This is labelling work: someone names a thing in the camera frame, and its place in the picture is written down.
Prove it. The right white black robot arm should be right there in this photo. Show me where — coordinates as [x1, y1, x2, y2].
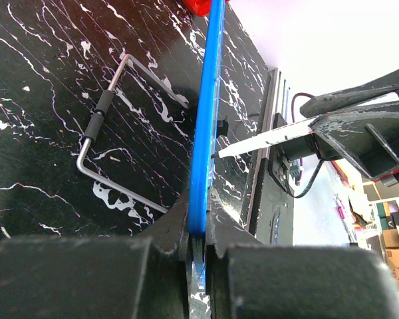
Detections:
[281, 69, 399, 186]

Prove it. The aluminium rail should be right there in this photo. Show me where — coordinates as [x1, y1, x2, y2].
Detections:
[247, 68, 287, 235]

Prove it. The whiteboard metal stand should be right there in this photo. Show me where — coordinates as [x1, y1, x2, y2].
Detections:
[76, 53, 198, 214]

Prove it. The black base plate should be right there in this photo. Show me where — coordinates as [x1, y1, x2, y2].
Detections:
[247, 112, 303, 247]

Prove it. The blue framed whiteboard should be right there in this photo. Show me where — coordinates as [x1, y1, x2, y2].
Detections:
[188, 1, 226, 290]

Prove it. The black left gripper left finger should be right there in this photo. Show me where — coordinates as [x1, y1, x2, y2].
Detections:
[0, 192, 190, 318]

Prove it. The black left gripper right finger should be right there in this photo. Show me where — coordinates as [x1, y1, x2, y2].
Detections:
[205, 189, 399, 318]

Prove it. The black capped whiteboard marker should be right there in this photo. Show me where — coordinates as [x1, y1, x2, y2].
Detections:
[210, 91, 399, 160]

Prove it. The red plastic basket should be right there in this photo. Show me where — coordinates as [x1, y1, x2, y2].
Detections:
[182, 0, 229, 17]

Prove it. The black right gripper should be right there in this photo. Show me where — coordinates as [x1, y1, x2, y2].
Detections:
[300, 69, 399, 179]

